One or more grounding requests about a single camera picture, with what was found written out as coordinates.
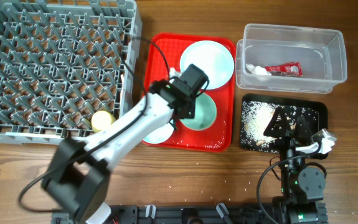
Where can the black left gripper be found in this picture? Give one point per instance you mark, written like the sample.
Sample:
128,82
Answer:
190,112

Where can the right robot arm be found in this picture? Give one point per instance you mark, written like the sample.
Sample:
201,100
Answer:
302,183

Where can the white plastic spoon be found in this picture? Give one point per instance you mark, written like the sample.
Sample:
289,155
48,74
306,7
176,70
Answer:
122,102

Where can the yellow plastic cup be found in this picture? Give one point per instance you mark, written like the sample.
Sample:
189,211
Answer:
102,120

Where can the red sauce packet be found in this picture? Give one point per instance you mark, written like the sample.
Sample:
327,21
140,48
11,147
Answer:
292,69

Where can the light green bowl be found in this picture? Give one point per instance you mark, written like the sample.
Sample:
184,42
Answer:
205,114

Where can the light blue plate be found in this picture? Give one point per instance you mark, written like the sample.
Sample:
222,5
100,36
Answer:
212,58

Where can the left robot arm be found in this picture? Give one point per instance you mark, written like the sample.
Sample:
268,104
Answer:
79,173

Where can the black waste bin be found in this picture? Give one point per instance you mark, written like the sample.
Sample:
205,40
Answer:
258,110

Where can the light blue bowl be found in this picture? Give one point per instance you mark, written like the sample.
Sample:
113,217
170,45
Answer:
160,135

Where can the white napkin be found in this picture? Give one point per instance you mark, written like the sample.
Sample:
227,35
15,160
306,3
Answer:
257,70

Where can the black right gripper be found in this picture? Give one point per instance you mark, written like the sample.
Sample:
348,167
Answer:
286,131

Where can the red plastic tray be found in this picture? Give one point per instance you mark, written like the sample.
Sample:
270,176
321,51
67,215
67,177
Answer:
218,137

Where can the grey plastic dishwasher rack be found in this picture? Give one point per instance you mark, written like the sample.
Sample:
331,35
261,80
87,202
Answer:
60,62

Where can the clear plastic storage bin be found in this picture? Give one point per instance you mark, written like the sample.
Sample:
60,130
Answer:
321,54

